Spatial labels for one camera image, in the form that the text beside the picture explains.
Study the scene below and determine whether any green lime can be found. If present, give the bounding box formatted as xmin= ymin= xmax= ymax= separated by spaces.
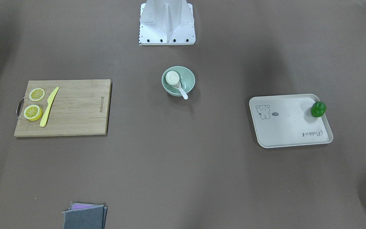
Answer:
xmin=310 ymin=101 xmax=327 ymax=118

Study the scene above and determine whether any lemon slice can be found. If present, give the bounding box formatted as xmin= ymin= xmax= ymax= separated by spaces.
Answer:
xmin=29 ymin=87 xmax=46 ymax=102
xmin=23 ymin=104 xmax=43 ymax=121

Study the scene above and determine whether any yellow plastic knife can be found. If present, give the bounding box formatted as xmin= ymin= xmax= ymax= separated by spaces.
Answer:
xmin=40 ymin=87 xmax=60 ymax=127

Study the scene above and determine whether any cream rabbit tray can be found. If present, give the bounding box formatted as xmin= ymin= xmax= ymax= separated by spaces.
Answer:
xmin=249 ymin=94 xmax=334 ymax=148

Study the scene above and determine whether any mint green bowl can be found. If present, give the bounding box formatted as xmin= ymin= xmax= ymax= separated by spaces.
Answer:
xmin=161 ymin=66 xmax=195 ymax=97

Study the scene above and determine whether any upper lemon slice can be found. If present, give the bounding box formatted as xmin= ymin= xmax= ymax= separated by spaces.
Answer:
xmin=29 ymin=87 xmax=46 ymax=102

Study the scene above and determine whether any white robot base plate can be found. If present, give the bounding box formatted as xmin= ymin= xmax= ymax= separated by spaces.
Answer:
xmin=139 ymin=0 xmax=196 ymax=45

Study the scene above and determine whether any grey folded cloth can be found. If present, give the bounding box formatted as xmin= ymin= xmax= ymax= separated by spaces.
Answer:
xmin=62 ymin=203 xmax=107 ymax=229

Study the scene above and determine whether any white ceramic spoon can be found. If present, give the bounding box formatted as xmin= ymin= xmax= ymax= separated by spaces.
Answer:
xmin=173 ymin=82 xmax=188 ymax=100

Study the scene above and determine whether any bamboo cutting board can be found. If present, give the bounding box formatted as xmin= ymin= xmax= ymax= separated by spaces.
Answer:
xmin=14 ymin=79 xmax=112 ymax=137

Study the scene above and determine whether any lower lemon slice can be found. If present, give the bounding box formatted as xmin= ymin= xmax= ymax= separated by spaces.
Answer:
xmin=23 ymin=104 xmax=43 ymax=121

